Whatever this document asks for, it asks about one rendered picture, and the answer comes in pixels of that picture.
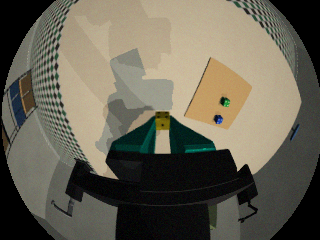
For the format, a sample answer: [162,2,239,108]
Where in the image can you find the yellow die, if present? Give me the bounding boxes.
[155,111,170,130]

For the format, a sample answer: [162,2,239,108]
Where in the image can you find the green die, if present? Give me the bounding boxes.
[220,97,230,107]

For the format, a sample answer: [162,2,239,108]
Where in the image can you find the blue die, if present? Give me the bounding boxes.
[214,115,223,124]

